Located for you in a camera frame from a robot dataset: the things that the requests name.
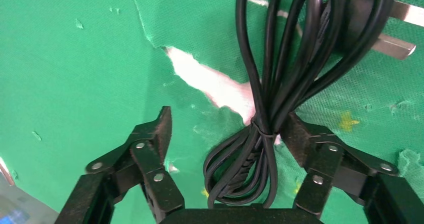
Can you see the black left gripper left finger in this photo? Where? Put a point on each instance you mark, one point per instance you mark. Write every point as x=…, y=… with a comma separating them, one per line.
x=155, y=169

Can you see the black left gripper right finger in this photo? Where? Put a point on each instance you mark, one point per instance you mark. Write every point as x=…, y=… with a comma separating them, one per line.
x=318, y=156

